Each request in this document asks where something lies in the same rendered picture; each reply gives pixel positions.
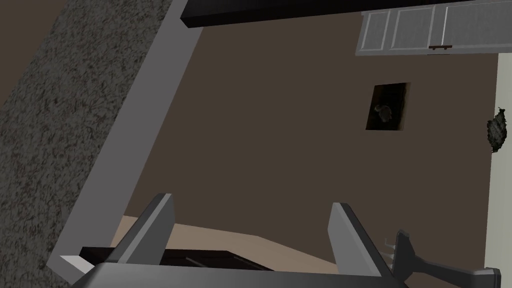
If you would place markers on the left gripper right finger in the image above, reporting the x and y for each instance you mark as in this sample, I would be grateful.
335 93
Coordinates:
352 248

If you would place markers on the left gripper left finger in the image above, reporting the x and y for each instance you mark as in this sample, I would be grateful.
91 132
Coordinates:
146 236

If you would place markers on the dark leafy plant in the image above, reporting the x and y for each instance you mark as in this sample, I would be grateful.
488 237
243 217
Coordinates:
496 130

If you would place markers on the grey wall shelf with utensils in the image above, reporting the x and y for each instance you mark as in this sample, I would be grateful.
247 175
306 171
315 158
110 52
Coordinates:
440 270

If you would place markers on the dark framed wall picture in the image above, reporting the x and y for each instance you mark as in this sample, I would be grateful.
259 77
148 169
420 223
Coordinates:
387 106

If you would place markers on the white panelled wall cabinet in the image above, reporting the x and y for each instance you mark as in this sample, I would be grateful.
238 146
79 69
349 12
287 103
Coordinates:
412 28

